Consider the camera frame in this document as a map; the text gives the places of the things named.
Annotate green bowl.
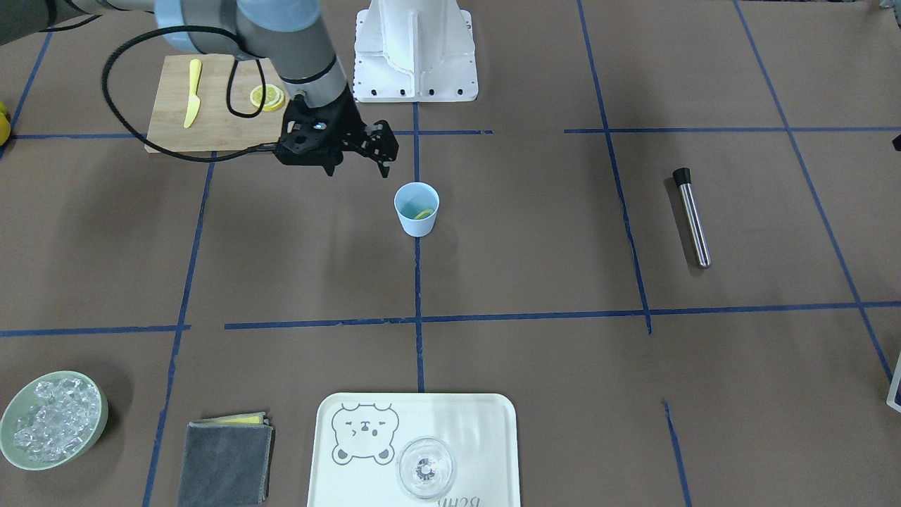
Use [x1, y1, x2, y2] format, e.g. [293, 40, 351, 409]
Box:
[2, 371, 109, 471]

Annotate clear ice cubes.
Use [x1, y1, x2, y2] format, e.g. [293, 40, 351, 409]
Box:
[12, 375, 103, 466]

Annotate cream bear tray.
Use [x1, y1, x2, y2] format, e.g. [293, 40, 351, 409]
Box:
[307, 392, 521, 506]

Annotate yellow sponge cloth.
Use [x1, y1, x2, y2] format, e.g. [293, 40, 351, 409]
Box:
[211, 412, 266, 425]

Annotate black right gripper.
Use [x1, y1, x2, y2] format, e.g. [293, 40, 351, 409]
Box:
[273, 90, 399, 177]

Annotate yellow lemon slice stack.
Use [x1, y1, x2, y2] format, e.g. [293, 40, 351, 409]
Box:
[248, 83, 284, 112]

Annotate light blue cup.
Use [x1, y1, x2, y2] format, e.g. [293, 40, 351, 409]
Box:
[393, 182, 441, 238]

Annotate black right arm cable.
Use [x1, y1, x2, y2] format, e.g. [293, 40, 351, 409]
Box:
[101, 25, 296, 163]

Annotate clear wine glass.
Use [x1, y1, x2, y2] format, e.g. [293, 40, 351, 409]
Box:
[397, 437, 457, 501]

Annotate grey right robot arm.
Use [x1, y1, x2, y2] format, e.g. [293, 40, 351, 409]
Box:
[2, 1, 398, 177]

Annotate grey folded cloth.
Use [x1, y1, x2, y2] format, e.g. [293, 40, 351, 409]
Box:
[177, 412, 274, 506]

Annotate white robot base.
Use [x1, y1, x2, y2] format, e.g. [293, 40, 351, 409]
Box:
[351, 1, 479, 103]

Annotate yellow plastic knife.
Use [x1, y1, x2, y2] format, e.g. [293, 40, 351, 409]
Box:
[183, 58, 203, 129]

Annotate steel muddler black cap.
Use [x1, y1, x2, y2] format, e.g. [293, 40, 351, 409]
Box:
[672, 167, 712, 269]

